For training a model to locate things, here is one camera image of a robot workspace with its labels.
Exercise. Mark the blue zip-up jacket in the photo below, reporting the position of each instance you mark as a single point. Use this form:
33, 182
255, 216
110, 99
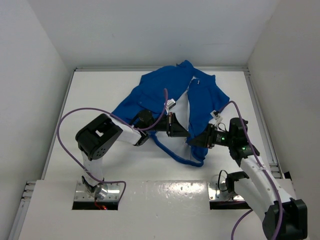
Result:
203, 94

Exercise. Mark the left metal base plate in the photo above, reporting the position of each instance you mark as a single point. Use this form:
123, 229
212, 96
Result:
103, 193

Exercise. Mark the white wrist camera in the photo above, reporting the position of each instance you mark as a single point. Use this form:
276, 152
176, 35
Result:
216, 115
170, 104

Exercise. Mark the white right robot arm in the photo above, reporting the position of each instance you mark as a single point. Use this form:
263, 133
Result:
282, 216

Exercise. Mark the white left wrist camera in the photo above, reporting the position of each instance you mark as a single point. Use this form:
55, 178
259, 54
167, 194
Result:
170, 104

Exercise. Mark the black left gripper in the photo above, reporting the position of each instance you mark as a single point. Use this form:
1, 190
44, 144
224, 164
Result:
175, 129

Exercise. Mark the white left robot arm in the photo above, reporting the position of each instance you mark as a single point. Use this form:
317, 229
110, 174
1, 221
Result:
98, 136

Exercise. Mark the metal base plate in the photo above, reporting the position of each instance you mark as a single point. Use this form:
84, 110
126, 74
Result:
216, 194
103, 193

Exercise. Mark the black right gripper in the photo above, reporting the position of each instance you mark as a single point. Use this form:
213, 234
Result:
205, 139

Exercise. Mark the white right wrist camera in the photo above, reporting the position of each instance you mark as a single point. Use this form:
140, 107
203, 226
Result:
216, 115

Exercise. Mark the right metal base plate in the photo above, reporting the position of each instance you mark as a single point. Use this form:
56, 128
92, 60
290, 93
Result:
216, 194

